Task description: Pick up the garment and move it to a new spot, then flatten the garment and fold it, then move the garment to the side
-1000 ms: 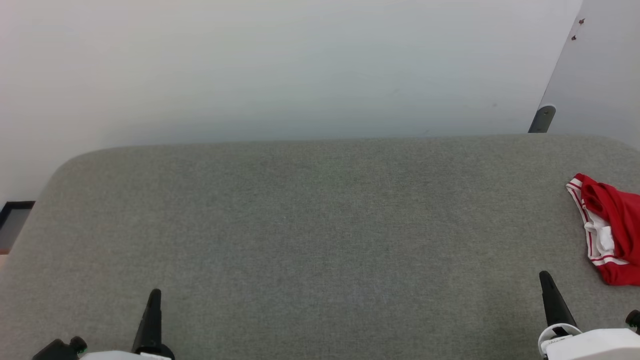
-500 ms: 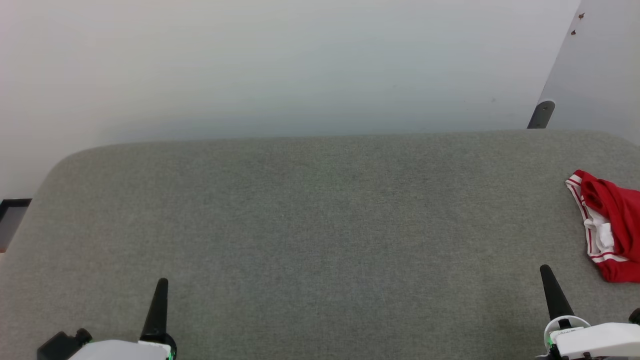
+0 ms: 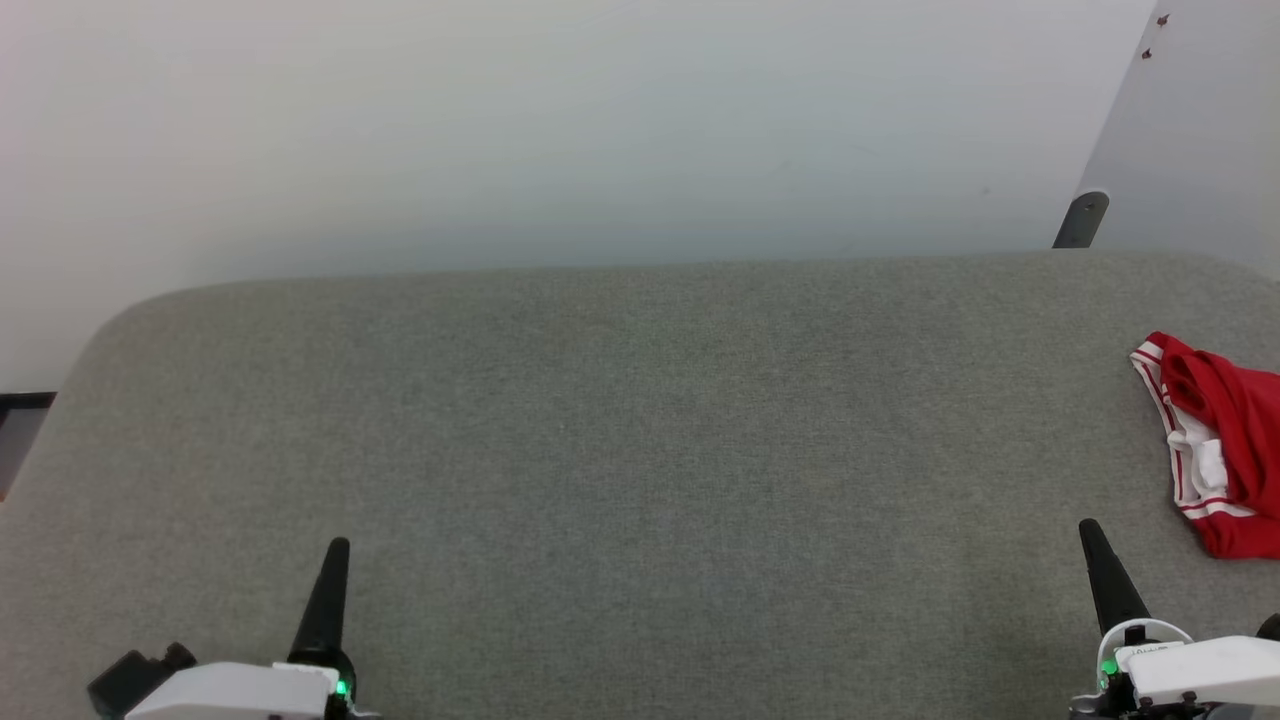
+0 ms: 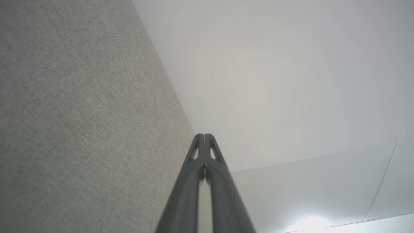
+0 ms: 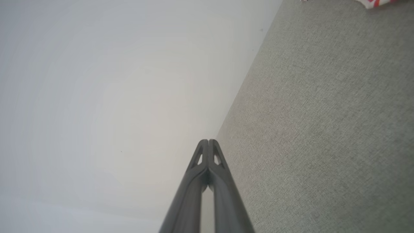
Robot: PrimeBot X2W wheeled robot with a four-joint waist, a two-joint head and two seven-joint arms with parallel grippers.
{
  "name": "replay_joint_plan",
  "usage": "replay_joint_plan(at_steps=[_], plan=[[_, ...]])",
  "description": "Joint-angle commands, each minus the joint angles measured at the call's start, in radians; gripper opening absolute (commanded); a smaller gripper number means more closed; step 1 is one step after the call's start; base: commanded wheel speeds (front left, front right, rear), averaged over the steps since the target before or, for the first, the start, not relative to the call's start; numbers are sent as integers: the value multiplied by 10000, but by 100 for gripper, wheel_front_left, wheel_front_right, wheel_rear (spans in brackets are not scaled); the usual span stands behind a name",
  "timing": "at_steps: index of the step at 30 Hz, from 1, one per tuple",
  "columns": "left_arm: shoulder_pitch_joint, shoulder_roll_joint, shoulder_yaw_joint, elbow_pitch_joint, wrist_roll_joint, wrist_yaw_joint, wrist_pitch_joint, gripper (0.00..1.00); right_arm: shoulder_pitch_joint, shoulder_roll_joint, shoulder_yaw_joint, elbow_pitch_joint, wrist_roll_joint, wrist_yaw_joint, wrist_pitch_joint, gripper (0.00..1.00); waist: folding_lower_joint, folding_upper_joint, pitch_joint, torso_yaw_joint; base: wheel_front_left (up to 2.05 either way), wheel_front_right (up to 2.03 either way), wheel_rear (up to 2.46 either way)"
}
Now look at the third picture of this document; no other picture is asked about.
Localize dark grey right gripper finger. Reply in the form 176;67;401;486
1078;518;1152;634

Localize grey fabric sofa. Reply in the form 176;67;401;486
0;250;1280;720

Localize red and white basketball jersey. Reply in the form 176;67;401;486
1130;331;1280;560

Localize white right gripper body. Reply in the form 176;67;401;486
1070;618;1280;720

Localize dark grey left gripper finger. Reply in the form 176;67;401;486
288;537;352;670

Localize grey metal wall bracket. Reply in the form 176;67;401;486
1052;190;1111;250

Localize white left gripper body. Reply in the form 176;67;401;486
125;660;382;720

